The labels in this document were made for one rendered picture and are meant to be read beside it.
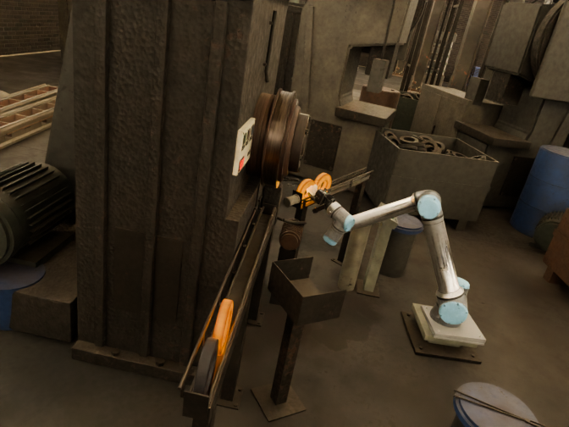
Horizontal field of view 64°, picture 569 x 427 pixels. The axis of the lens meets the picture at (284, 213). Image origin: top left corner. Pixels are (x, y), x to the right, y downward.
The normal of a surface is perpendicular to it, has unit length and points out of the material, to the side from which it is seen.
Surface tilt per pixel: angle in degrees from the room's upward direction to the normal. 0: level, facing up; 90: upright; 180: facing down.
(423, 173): 90
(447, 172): 90
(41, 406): 0
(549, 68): 90
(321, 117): 90
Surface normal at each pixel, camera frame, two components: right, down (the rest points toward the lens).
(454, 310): -0.31, 0.37
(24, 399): 0.17, -0.90
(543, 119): 0.22, 0.43
